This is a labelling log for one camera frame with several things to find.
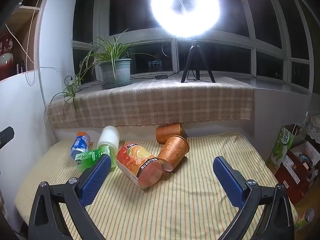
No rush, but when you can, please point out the white bead cord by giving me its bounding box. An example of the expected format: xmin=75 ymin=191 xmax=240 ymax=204
xmin=24 ymin=0 xmax=51 ymax=86

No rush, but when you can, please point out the green label bottle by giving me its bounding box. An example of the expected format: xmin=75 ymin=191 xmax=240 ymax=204
xmin=294 ymin=208 xmax=316 ymax=231

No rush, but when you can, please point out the white lace cloth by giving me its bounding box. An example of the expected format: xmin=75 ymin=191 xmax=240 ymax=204
xmin=305 ymin=115 xmax=320 ymax=141

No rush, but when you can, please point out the white plastic cup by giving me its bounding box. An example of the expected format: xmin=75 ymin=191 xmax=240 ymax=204
xmin=97 ymin=126 xmax=120 ymax=156

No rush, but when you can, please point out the green paper bag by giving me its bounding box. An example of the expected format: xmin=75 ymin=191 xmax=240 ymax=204
xmin=271 ymin=126 xmax=298 ymax=171

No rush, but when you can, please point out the spider plant in grey pot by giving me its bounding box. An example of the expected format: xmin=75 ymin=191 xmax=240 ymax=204
xmin=49 ymin=29 xmax=156 ymax=112

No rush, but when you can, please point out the green tea bottle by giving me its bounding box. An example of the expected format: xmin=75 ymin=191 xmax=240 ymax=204
xmin=75 ymin=147 xmax=118 ymax=173

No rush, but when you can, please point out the ring light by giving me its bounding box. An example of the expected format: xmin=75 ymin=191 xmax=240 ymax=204
xmin=149 ymin=0 xmax=222 ymax=40

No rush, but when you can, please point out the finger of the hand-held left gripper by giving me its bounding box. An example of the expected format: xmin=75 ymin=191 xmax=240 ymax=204
xmin=0 ymin=126 xmax=15 ymax=151

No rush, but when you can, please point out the grey plant saucer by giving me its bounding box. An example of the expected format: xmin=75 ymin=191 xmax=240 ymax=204
xmin=101 ymin=78 xmax=134 ymax=90

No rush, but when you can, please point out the red cardboard box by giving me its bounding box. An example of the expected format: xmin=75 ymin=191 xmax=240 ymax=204
xmin=273 ymin=149 xmax=315 ymax=205

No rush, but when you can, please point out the orange juice carton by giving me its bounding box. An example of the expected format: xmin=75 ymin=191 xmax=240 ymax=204
xmin=116 ymin=142 xmax=164 ymax=189

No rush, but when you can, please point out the red jar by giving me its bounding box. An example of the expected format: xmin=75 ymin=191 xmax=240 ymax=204
xmin=0 ymin=33 xmax=16 ymax=79

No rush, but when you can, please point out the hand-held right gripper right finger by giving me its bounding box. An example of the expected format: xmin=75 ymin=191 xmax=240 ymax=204
xmin=213 ymin=156 xmax=297 ymax=240

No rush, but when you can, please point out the wooden shelf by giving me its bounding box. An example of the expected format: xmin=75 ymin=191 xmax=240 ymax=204
xmin=0 ymin=0 xmax=54 ymax=81

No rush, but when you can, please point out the yellow striped sheet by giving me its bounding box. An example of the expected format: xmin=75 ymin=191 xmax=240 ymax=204
xmin=14 ymin=132 xmax=299 ymax=240

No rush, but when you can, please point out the orange patterned paper cup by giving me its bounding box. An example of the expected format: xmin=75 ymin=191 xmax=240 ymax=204
xmin=155 ymin=123 xmax=184 ymax=144
xmin=157 ymin=135 xmax=190 ymax=173

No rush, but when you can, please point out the black tripod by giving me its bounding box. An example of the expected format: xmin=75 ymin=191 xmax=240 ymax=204
xmin=180 ymin=38 xmax=216 ymax=84

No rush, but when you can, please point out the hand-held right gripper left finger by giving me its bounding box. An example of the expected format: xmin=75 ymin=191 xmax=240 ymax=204
xmin=28 ymin=153 xmax=112 ymax=240

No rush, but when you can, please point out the blue label drink bottle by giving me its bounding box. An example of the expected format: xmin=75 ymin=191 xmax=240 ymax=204
xmin=70 ymin=132 xmax=91 ymax=159

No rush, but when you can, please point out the beige checked cloth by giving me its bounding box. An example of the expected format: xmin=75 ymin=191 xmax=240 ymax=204
xmin=46 ymin=76 xmax=256 ymax=131

